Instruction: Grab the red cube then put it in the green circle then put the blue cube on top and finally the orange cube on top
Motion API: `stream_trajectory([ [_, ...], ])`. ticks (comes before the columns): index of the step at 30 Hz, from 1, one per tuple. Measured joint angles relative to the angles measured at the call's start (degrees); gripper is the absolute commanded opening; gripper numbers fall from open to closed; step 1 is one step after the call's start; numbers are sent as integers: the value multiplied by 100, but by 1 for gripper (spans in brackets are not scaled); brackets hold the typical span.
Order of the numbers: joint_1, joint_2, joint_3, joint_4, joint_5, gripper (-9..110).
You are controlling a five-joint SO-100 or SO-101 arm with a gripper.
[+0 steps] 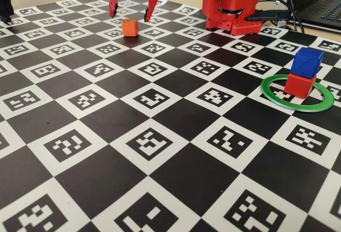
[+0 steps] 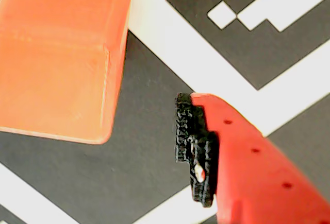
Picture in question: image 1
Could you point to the flat black plug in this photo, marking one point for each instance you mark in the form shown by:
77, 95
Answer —
269, 15

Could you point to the orange cube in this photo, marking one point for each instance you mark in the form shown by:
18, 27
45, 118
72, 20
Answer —
130, 28

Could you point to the black clamp device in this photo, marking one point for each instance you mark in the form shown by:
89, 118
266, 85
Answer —
6, 5

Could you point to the red printed robot arm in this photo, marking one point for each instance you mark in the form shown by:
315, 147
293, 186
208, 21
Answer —
213, 0

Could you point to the blue cube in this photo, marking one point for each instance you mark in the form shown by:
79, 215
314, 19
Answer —
306, 62

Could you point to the red cube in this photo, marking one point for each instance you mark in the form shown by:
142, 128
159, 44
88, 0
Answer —
298, 86

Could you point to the black laptop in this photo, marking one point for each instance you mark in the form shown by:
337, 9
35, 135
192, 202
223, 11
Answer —
319, 10

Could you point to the small silver adapter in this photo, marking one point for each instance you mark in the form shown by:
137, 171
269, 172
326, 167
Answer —
281, 24

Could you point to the checkerboard marker mat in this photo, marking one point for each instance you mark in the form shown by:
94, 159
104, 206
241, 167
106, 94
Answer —
170, 162

